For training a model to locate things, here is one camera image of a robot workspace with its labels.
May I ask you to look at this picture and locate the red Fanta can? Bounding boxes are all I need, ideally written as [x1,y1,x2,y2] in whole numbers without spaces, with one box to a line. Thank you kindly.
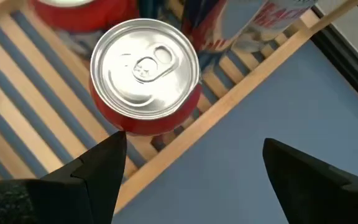
[88,17,203,137]

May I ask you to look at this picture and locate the wooden slatted shelf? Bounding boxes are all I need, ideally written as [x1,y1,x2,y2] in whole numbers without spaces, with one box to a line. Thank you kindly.
[0,0,358,215]

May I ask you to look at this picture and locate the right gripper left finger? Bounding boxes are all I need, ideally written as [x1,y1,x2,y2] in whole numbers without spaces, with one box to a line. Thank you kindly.
[0,131,127,224]

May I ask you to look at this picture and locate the black aluminium table frame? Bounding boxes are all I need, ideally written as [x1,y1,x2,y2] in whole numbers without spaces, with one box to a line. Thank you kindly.
[311,0,358,114]

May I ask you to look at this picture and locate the white Celsius can black lid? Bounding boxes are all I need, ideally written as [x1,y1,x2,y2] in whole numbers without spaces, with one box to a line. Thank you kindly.
[225,0,318,52]

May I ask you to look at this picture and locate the red soda can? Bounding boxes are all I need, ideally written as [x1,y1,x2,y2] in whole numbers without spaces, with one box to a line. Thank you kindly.
[31,0,140,34]

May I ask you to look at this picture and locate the Red Bull Sugarfree can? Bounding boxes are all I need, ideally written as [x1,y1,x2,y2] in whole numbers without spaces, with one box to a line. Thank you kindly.
[181,0,239,54]

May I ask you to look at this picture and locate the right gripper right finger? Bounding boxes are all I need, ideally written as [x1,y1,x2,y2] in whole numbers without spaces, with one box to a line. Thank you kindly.
[262,138,358,224]

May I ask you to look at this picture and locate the blue-grey table mat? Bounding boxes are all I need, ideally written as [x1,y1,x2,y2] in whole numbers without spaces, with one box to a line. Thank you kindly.
[0,9,358,224]

